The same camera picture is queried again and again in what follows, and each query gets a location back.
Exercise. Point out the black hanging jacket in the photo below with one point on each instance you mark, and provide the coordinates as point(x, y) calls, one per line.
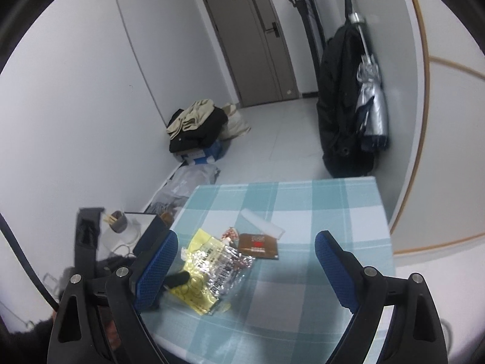
point(337, 121)

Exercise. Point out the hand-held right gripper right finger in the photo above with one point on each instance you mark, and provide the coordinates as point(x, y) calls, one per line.
point(337, 269)

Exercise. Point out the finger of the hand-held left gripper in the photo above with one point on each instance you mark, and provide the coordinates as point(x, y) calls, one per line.
point(177, 278)

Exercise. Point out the brown snack packet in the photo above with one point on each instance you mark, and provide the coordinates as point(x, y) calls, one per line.
point(259, 246)

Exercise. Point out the beige garment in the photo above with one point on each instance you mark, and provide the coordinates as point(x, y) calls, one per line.
point(191, 115)

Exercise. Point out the dark metal door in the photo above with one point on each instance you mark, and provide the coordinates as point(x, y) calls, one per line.
point(309, 38)

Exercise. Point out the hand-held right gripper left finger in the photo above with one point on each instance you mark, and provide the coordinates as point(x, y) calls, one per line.
point(155, 269)

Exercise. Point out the yellow plastic wrapper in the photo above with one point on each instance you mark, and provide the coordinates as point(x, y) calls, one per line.
point(202, 240)

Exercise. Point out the blue checked tablecloth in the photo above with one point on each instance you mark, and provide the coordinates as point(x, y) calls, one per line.
point(288, 303)

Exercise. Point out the person's left forearm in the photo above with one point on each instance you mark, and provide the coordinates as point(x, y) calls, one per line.
point(34, 343)

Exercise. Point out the blue cardboard box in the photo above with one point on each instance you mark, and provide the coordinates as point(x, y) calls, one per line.
point(201, 153)

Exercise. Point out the silver foil wrapper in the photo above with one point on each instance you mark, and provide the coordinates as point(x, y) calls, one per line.
point(227, 269)

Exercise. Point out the navy and white box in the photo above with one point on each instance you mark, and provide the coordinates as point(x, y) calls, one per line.
point(151, 233)

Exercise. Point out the white wardrobe with wood trim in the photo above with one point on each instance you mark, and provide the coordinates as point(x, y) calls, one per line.
point(447, 140)

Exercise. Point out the red and white wrapper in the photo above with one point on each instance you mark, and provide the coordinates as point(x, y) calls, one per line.
point(229, 235)

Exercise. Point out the beige tote bag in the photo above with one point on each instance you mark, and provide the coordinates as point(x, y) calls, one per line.
point(237, 125)

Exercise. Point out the silver folded umbrella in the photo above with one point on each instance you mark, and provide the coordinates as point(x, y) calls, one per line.
point(373, 106)

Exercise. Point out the grey door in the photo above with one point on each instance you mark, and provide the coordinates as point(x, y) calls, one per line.
point(246, 45)

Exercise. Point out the clear plastic bag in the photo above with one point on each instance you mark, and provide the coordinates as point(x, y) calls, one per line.
point(185, 182)

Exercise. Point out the grey cup of wooden sticks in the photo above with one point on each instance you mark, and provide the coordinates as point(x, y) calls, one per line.
point(116, 223)

